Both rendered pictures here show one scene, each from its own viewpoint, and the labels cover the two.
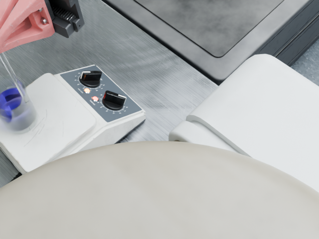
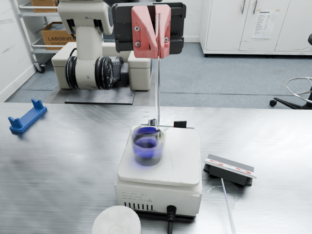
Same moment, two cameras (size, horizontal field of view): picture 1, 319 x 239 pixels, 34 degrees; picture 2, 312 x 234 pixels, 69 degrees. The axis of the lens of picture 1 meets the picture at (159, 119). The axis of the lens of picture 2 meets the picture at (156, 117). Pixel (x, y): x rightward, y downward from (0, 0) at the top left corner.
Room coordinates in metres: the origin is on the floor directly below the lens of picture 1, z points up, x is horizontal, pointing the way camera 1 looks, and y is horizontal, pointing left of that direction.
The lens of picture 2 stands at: (0.21, 0.36, 1.10)
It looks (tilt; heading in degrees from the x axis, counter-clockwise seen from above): 37 degrees down; 313
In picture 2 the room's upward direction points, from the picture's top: straight up
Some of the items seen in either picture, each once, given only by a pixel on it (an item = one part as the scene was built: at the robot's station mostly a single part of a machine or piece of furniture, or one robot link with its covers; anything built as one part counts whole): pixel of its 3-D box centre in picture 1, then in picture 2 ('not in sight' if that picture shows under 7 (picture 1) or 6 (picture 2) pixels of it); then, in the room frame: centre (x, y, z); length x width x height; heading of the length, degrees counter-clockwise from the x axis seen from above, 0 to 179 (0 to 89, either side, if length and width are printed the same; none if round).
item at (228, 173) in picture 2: not in sight; (230, 165); (0.31, 0.06, 0.77); 0.09 x 0.06 x 0.04; 19
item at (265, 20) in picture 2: not in sight; (264, 24); (1.11, -2.36, 0.40); 0.24 x 0.01 x 0.30; 40
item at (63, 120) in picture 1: (40, 121); (161, 152); (0.38, 0.17, 0.83); 0.12 x 0.12 x 0.01; 36
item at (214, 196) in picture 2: not in sight; (221, 195); (0.29, 0.12, 0.76); 0.06 x 0.06 x 0.02
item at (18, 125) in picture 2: not in sight; (27, 113); (0.75, 0.25, 0.77); 0.10 x 0.03 x 0.04; 119
